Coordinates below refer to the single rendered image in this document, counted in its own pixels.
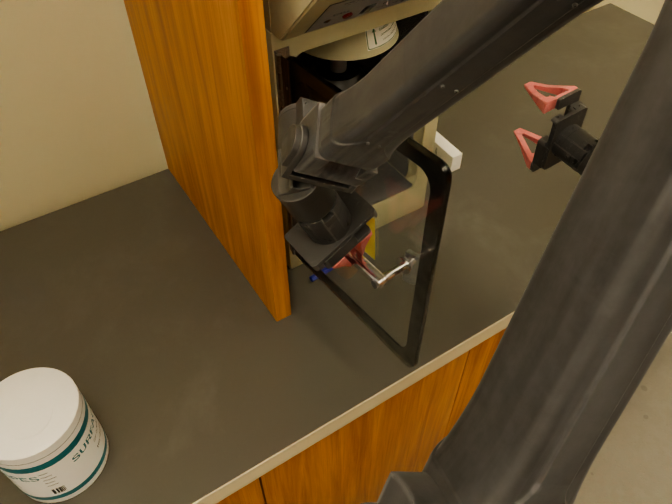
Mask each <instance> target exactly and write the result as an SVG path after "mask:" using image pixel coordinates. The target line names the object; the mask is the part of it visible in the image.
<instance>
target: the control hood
mask: <svg viewBox="0 0 672 504"><path fill-rule="evenodd" d="M342 1H345V0H269V8H270V20H271V32H272V34H274V35H275V36H276V37H277V38H278V39H279V40H283V41H284V40H287V39H290V38H293V37H296V36H300V35H303V34H306V33H305V32H306V31H307V30H308V29H309V28H310V26H311V25H312V24H313V23H314V22H315V21H316V20H317V19H318V18H319V17H320V15H321V14H322V13H323V12H324V11H325V10H326V9H327V8H328V7H329V6H330V5H332V4H335V3H339V2H342Z"/></svg>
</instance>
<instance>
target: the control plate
mask: <svg viewBox="0 0 672 504"><path fill-rule="evenodd" d="M386 1H390V2H388V4H389V5H388V6H386V5H385V4H383V3H384V2H386ZM405 1H408V0H404V1H402V2H405ZM402 2H401V1H400V0H345V1H342V2H339V3H335V4H332V5H330V6H329V7H328V8H327V9H326V10H325V11H324V12H323V13H322V14H321V15H320V17H319V18H318V19H317V20H316V21H315V22H314V23H313V24H312V25H311V26H310V28H309V29H308V30H307V31H306V32H305V33H307V32H310V31H313V30H316V29H320V28H323V27H326V26H329V25H332V24H335V23H339V22H342V21H345V20H348V19H351V18H355V17H358V16H361V15H364V14H367V13H370V12H374V11H377V10H380V9H383V8H386V7H389V6H393V5H396V4H399V3H402ZM375 3H377V4H376V5H375V6H374V7H373V8H372V9H371V10H370V11H369V12H366V13H363V14H359V13H360V12H361V11H362V10H363V9H364V8H365V7H366V6H369V5H372V4H375ZM350 12H352V13H353V15H352V16H351V17H350V18H347V19H343V18H342V16H343V15H345V14H347V13H350ZM328 19H331V21H330V22H328V23H323V22H324V21H326V20H328Z"/></svg>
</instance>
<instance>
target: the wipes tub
mask: <svg viewBox="0 0 672 504"><path fill-rule="evenodd" d="M108 451H109V445H108V439H107V436H106V434H105V432H104V430H103V428H102V426H101V425H100V423H99V421H98V420H97V418H96V416H95V415H94V413H93V411H92V410H91V408H90V407H89V405H88V403H87V402H86V400H85V398H84V397H83V395H82V393H81V392H80V391H79V389H78V388H77V386H76V384H75V383H74V381H73V380H72V379H71V378H70V377H69V376H68V375H67V374H65V373H64V372H62V371H60V370H57V369H53V368H45V367H40V368H31V369H27V370H23V371H20V372H18V373H15V374H13V375H11V376H9V377H7V378H6V379H4V380H3V381H1V382H0V470H1V471H2V472H3V473H4V474H5V475H6V476H7V477H8V478H9V479H10V480H11V481H12V482H13V483H14V484H15V485H16V486H17V487H18V488H19V489H20V490H21V491H22V492H24V493H25V494H26V495H27V496H29V497H30V498H32V499H34V500H36V501H40V502H45V503H55V502H61V501H64V500H67V499H70V498H72V497H74V496H76V495H78V494H80V493H81V492H83V491H84V490H86V489H87V488H88V487H89V486H90V485H91V484H92V483H93V482H94V481H95V480H96V479H97V478H98V476H99V475H100V473H101V472H102V470H103V468H104V466H105V464H106V461H107V457H108Z"/></svg>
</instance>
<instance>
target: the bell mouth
mask: <svg viewBox="0 0 672 504"><path fill-rule="evenodd" d="M398 36H399V31H398V27H397V24H396V21H395V22H392V23H389V24H386V25H383V26H380V27H377V28H373V29H370V30H367V31H364V32H361V33H358V34H355V35H352V36H349V37H346V38H343V39H340V40H337V41H334V42H331V43H328V44H325V45H322V46H319V47H315V48H312V49H309V50H306V51H304V52H305V53H307V54H309V55H312V56H315V57H318V58H322V59H327V60H335V61H354V60H361V59H367V58H371V57H374V56H377V55H379V54H381V53H383V52H385V51H387V50H388V49H390V48H391V47H392V46H393V45H394V44H395V43H396V41H397V39H398Z"/></svg>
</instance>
